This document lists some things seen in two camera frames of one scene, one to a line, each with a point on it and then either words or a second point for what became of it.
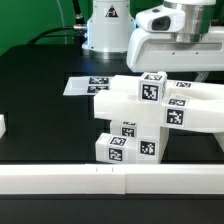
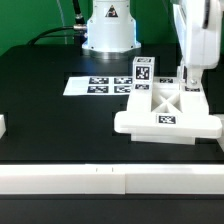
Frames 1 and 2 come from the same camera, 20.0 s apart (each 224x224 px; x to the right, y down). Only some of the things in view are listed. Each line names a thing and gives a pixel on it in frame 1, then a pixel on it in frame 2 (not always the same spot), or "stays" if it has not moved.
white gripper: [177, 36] → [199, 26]
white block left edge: [2, 125] stays
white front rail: [112, 179] stays
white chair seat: [150, 141] → [184, 139]
